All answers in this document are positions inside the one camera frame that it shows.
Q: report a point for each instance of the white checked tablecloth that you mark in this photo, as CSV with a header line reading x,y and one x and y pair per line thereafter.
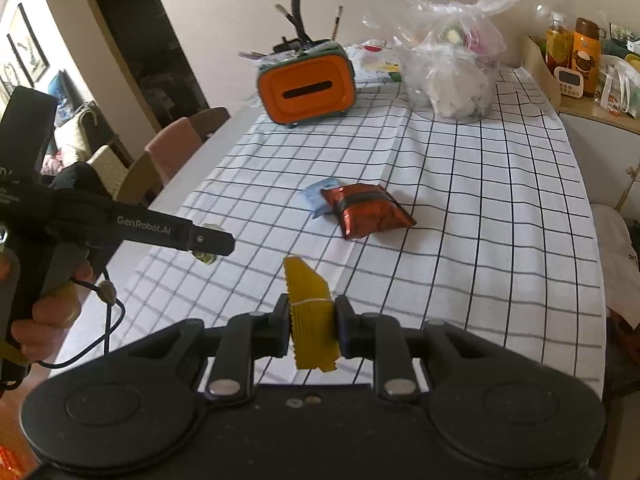
x,y
475,260

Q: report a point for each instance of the white kitchen timer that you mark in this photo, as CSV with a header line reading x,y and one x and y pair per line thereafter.
x,y
570,82

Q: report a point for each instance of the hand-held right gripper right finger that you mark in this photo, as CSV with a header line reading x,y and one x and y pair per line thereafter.
x,y
345,330

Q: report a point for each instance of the white shopping bag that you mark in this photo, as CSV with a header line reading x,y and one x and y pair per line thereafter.
x,y
617,87

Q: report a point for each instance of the orange lidded bottle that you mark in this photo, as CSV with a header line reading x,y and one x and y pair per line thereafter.
x,y
587,57

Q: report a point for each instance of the orange tissue box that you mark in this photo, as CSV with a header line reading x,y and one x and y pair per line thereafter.
x,y
305,87

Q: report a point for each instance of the black framed picture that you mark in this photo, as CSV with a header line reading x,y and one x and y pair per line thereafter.
x,y
27,45

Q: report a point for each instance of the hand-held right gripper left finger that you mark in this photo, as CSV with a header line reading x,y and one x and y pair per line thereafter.
x,y
277,330

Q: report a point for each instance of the yellow oil bottle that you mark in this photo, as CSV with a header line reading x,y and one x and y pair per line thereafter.
x,y
557,45

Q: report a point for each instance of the white printed pack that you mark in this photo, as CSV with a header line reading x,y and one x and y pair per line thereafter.
x,y
375,62

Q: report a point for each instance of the green and white candy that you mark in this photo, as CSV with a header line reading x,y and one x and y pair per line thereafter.
x,y
206,259

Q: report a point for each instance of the person's left hand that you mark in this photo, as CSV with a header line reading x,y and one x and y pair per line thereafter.
x,y
50,330

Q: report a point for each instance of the clear plastic bag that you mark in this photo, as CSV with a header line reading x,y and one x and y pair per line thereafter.
x,y
450,75

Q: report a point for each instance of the thin paint brush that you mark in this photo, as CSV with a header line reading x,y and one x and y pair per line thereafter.
x,y
338,22

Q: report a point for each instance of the brown foil snack packet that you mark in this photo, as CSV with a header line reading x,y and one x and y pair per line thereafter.
x,y
367,212

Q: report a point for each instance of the cardboard box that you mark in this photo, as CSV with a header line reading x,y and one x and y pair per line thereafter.
x,y
537,70

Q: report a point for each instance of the pink padded chair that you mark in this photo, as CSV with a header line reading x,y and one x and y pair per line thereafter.
x,y
172,147

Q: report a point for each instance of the yellow snack packet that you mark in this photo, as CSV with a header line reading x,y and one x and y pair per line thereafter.
x,y
310,320

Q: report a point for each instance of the white cabinet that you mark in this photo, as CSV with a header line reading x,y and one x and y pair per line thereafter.
x,y
600,160

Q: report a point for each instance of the wooden chair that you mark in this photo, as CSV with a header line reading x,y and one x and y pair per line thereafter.
x,y
210,120

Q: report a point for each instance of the light blue snack packet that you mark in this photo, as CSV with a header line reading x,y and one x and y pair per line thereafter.
x,y
317,195

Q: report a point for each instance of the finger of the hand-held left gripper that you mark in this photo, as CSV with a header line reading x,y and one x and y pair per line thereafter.
x,y
215,242

